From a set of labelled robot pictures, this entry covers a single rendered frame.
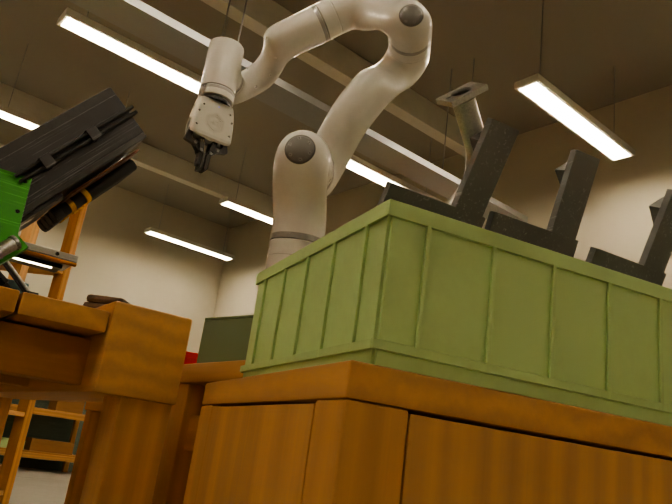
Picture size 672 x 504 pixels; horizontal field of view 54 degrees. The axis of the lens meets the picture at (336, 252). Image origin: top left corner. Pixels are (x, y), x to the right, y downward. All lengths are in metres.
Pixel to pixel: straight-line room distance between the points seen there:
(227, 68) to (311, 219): 0.43
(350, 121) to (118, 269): 10.23
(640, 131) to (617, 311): 6.49
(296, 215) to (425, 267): 0.77
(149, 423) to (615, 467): 0.71
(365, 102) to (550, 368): 0.91
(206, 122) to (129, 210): 10.33
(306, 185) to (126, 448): 0.63
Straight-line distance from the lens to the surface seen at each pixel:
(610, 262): 1.02
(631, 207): 7.01
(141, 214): 11.94
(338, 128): 1.53
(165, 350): 1.17
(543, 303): 0.78
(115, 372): 1.14
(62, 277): 4.73
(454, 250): 0.71
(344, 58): 6.81
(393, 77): 1.60
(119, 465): 1.15
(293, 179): 1.41
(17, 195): 1.82
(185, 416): 1.42
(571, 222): 0.98
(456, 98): 0.86
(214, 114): 1.58
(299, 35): 1.63
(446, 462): 0.68
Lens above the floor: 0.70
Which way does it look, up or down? 17 degrees up
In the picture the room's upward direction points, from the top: 8 degrees clockwise
